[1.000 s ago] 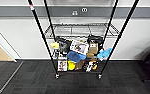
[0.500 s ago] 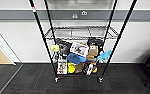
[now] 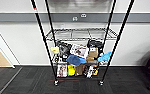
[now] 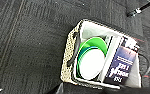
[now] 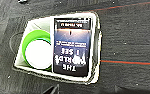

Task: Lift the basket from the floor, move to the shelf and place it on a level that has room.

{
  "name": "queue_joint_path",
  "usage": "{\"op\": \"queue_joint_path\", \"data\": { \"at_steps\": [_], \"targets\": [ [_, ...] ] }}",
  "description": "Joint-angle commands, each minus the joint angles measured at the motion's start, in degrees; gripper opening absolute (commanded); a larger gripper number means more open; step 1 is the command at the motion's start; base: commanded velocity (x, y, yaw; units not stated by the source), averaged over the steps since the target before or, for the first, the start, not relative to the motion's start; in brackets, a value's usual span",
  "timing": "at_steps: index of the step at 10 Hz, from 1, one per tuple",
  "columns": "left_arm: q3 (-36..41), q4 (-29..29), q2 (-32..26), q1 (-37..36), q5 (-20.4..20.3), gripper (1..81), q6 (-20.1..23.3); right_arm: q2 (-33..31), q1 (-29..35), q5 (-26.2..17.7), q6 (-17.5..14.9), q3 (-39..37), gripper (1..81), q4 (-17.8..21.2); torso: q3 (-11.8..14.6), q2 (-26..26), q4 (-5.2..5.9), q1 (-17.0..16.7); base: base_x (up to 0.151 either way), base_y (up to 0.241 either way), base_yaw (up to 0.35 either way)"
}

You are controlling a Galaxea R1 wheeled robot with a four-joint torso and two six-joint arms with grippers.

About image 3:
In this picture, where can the black bag with grey print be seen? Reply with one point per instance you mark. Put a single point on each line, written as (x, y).
(95, 43)

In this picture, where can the red and white packet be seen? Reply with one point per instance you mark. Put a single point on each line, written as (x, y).
(61, 70)

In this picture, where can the dark blue bag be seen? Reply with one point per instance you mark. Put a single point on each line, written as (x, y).
(75, 60)

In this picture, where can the long grey wall band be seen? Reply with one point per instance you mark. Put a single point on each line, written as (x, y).
(21, 17)

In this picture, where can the small yellow toy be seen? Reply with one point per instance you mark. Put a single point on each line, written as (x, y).
(55, 50)

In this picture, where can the small brown box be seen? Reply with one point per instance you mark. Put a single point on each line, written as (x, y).
(93, 53)

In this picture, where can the white door frame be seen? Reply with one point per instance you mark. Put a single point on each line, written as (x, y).
(4, 46)

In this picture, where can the white wall socket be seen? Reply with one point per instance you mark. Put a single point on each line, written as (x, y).
(83, 15)
(75, 18)

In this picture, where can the white printed bag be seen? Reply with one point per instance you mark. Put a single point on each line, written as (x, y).
(79, 50)

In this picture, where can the large black bag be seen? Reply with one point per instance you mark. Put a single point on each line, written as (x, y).
(64, 49)

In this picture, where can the yellow packet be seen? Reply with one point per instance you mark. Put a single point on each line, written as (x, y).
(71, 70)

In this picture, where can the brown packet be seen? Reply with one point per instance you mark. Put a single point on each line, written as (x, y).
(80, 70)

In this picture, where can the light blue bag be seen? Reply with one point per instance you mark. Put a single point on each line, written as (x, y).
(105, 56)

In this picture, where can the dark packet with orange print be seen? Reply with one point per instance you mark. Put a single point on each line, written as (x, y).
(92, 70)

